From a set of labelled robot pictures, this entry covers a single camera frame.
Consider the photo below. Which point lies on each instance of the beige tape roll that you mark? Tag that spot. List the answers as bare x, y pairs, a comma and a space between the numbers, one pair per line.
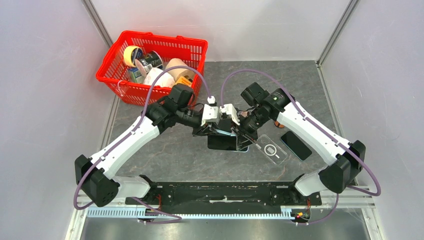
179, 72

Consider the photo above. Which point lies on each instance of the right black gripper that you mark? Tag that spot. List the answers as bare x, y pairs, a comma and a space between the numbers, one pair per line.
243, 140

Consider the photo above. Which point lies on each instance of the orange bottle blue cap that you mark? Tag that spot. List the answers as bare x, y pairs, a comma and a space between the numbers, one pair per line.
278, 125

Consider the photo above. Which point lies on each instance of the dark printed can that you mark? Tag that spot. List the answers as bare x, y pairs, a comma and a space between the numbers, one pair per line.
147, 61

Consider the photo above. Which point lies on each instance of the white paper roll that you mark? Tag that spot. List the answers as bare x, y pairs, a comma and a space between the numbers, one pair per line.
165, 81

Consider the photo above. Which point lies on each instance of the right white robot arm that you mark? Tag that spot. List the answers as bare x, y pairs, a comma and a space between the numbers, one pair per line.
341, 156

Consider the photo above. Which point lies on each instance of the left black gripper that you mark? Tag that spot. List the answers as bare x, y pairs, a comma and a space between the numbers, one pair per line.
208, 128

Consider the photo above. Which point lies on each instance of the orange small box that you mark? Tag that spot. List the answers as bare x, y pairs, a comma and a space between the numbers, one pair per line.
184, 81

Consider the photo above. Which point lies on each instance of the yellow tape roll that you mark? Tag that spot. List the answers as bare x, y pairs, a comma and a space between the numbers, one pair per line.
130, 54

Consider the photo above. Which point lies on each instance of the red plastic basket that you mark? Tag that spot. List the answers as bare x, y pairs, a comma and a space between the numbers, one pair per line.
118, 76

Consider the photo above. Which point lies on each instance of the blue small box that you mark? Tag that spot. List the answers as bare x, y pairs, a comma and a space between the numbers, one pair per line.
135, 75

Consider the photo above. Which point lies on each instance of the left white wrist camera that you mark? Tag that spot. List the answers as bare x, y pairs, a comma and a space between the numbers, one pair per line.
211, 112

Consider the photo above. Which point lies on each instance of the clear phone case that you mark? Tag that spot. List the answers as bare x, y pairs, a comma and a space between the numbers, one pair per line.
271, 150

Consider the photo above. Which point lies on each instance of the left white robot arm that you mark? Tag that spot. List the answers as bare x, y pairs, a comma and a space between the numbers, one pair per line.
96, 176

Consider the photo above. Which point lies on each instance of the black phone teal edge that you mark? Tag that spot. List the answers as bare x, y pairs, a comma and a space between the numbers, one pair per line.
298, 148

